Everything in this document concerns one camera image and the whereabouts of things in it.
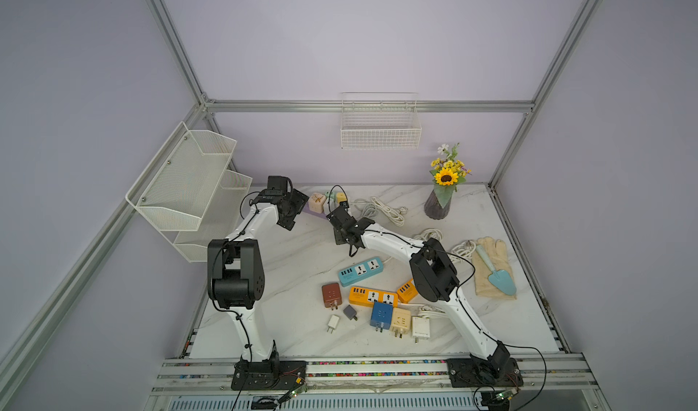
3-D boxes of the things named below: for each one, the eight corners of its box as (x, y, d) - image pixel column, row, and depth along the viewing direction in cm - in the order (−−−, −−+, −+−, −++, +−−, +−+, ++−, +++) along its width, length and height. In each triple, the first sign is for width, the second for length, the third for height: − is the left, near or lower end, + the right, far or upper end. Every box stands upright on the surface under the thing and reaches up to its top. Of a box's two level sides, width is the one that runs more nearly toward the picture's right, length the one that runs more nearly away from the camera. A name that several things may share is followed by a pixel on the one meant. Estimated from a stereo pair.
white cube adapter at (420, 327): (413, 343, 80) (414, 340, 78) (410, 319, 85) (411, 316, 83) (430, 343, 80) (432, 340, 78) (427, 319, 85) (428, 316, 83)
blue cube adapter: (368, 329, 83) (369, 324, 79) (373, 304, 88) (374, 298, 84) (388, 334, 82) (389, 329, 78) (392, 308, 87) (393, 303, 83)
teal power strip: (340, 288, 92) (340, 284, 89) (336, 274, 95) (335, 270, 93) (384, 272, 95) (385, 268, 93) (378, 259, 99) (379, 255, 96)
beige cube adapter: (389, 335, 81) (390, 331, 78) (392, 311, 85) (393, 306, 82) (407, 339, 80) (409, 335, 77) (409, 315, 85) (411, 310, 81)
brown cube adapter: (325, 312, 86) (324, 307, 83) (322, 289, 90) (320, 284, 87) (343, 307, 86) (343, 303, 83) (339, 285, 91) (338, 280, 88)
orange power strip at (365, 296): (347, 303, 88) (346, 300, 86) (350, 288, 91) (349, 284, 89) (396, 312, 86) (397, 309, 84) (398, 296, 90) (399, 293, 87)
